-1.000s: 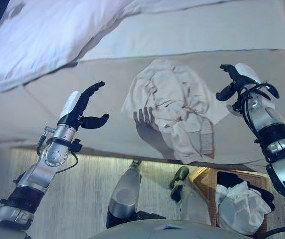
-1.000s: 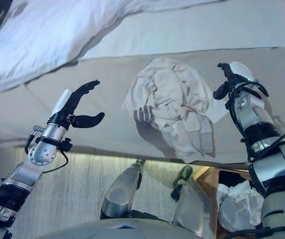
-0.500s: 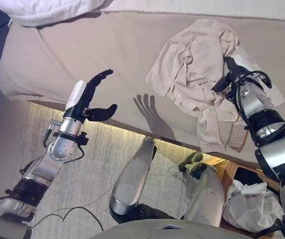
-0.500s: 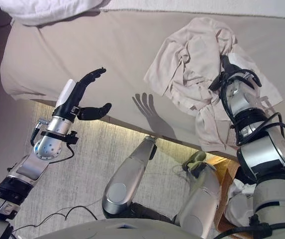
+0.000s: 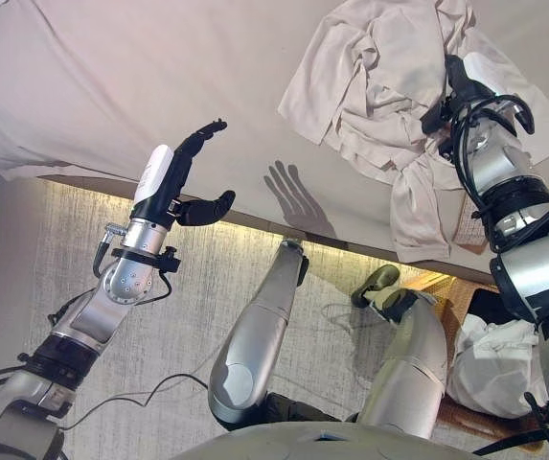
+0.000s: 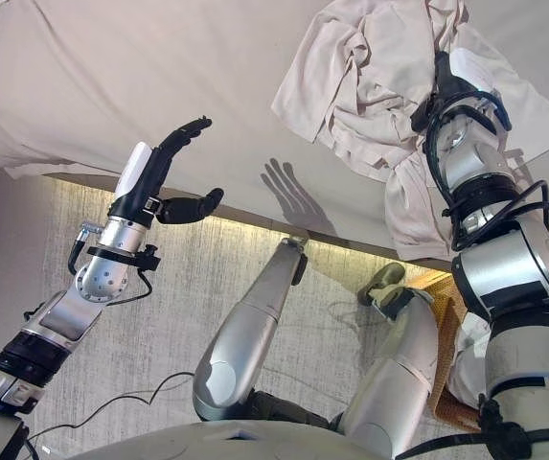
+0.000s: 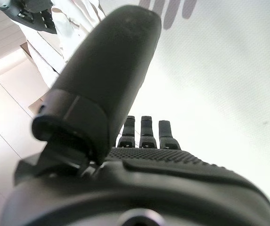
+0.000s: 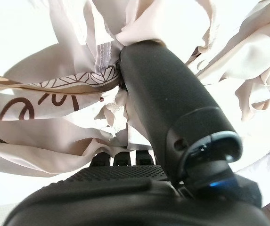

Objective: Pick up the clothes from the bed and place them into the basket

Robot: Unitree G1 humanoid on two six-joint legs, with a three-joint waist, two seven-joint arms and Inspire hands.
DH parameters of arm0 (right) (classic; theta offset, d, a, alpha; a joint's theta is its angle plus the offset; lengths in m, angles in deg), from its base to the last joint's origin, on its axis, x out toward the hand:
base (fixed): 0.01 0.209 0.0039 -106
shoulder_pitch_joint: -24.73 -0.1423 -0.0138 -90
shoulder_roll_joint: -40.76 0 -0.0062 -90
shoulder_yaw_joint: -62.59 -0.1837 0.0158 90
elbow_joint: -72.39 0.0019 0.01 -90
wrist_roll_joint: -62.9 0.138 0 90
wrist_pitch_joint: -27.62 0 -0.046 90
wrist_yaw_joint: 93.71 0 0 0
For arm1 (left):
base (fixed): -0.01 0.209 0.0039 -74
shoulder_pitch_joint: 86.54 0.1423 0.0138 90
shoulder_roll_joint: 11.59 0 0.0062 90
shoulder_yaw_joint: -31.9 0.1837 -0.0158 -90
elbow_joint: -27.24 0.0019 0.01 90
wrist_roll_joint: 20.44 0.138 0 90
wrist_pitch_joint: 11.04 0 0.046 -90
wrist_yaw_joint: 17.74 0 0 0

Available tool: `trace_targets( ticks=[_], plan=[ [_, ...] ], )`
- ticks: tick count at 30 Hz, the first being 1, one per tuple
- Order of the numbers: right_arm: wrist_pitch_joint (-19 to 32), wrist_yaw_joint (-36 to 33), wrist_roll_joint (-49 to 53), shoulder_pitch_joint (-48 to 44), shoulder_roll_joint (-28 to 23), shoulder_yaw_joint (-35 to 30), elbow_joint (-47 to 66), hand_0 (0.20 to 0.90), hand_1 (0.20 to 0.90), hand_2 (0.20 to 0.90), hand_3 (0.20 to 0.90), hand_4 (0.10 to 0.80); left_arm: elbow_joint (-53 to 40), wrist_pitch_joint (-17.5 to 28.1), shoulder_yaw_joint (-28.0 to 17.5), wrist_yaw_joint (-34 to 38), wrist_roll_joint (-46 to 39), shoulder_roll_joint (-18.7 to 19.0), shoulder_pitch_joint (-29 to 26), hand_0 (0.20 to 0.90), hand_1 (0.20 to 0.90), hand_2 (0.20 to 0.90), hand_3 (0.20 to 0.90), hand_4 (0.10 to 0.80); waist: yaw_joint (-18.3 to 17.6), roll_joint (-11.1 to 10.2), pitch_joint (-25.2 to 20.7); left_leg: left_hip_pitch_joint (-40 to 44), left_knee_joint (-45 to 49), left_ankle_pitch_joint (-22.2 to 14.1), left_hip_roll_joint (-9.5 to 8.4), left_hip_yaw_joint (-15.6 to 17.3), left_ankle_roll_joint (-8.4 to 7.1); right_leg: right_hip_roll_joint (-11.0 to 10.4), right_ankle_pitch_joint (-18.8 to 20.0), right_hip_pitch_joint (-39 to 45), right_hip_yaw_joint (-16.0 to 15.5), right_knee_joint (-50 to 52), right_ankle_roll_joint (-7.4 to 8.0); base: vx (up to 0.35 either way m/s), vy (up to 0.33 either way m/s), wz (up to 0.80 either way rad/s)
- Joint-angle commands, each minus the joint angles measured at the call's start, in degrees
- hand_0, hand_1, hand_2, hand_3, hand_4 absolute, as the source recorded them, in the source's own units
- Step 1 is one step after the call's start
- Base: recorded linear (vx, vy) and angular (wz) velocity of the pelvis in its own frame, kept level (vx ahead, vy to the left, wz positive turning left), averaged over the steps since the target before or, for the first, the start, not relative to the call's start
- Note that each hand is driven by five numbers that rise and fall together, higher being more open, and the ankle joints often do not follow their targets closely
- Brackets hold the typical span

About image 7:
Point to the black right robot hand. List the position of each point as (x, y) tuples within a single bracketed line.
[(35, 16)]

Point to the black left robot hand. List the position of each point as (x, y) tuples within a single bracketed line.
[(106, 75)]

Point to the beige shirt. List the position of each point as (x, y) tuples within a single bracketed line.
[(71, 28)]

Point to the bed with beige cover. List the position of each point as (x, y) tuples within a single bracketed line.
[(219, 82)]

